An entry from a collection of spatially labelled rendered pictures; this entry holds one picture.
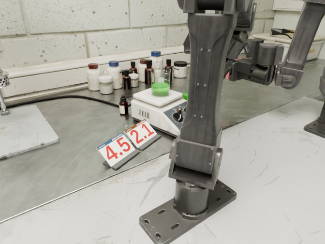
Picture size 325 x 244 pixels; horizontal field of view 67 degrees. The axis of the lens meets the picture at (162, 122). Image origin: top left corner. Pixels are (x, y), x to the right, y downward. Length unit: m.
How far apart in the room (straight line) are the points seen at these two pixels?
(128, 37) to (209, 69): 0.94
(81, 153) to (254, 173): 0.43
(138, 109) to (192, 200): 0.41
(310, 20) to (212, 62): 0.51
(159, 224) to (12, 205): 0.29
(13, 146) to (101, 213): 0.35
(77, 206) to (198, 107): 0.31
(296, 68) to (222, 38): 0.51
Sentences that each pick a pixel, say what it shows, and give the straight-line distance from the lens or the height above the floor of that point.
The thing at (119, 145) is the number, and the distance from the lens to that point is 0.65.
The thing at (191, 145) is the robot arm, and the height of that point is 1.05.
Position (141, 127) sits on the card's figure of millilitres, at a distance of 0.71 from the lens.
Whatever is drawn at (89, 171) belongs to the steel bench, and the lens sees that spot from 0.62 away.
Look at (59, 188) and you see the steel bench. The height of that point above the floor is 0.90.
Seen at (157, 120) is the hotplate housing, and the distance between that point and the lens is 0.74.
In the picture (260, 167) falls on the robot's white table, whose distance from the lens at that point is 0.65.
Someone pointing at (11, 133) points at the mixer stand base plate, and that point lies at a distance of 0.84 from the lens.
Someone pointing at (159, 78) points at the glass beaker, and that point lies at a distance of 0.74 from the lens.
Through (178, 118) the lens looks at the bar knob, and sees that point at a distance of 0.71.
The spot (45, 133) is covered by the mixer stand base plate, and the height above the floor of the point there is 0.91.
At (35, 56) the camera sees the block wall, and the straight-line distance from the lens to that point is 1.15.
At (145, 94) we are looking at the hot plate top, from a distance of 0.79.
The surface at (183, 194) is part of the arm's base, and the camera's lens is 0.45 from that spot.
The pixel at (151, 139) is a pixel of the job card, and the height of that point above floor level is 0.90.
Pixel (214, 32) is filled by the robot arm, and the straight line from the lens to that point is 0.36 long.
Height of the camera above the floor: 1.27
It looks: 27 degrees down
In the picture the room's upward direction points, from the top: 1 degrees clockwise
